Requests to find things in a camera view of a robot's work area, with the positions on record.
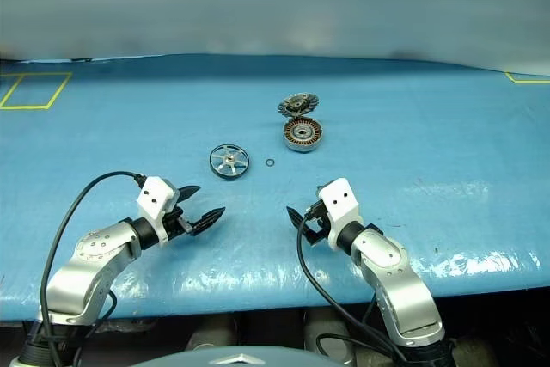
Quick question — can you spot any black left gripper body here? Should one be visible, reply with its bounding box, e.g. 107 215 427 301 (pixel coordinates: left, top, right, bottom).
162 188 194 242

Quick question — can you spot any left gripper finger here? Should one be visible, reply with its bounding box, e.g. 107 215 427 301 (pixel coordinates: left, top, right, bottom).
188 206 227 237
176 185 202 205

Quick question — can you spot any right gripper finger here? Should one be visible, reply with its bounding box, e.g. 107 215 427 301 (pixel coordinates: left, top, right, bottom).
285 205 305 229
300 228 326 249

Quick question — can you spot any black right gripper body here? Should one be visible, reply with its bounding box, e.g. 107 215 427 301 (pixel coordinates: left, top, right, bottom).
302 186 335 239

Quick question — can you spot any silver spoked rotor ring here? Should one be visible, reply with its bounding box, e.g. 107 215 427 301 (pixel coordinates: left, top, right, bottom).
209 143 251 179

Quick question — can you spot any motor cover with circuit board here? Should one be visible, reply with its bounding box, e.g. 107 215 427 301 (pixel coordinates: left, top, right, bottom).
278 92 321 120

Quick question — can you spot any silver motor stator housing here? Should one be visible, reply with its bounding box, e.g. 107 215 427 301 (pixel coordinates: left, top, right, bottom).
281 118 324 155

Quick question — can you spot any blue plastic table cover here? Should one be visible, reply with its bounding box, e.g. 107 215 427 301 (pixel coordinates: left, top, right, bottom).
0 52 550 323

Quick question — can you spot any grey rounded housing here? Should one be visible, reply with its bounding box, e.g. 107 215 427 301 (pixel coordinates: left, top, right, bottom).
182 316 242 353
302 309 367 366

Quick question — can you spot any grey robot torso with logo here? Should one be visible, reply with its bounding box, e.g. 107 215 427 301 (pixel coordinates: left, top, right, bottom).
161 344 341 367

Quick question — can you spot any yellow tape square outline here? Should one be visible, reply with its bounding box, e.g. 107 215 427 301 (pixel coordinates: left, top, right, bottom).
0 71 73 111

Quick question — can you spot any yellow tape corner outline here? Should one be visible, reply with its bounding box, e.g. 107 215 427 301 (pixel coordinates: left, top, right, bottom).
504 70 550 85

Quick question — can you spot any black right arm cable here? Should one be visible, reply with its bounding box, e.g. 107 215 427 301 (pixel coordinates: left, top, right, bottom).
296 210 414 367

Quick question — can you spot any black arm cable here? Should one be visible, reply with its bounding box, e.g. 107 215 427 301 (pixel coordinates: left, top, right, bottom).
296 210 414 367
40 170 147 367

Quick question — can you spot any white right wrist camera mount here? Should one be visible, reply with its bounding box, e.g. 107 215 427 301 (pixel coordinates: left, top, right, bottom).
318 177 363 252

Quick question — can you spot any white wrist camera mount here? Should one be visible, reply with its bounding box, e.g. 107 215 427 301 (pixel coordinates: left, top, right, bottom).
318 177 363 252
136 175 180 243

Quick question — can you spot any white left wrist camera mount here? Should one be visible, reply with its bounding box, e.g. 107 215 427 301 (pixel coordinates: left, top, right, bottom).
136 175 180 243

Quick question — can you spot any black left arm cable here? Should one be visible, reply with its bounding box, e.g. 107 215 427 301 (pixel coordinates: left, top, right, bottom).
40 170 147 367

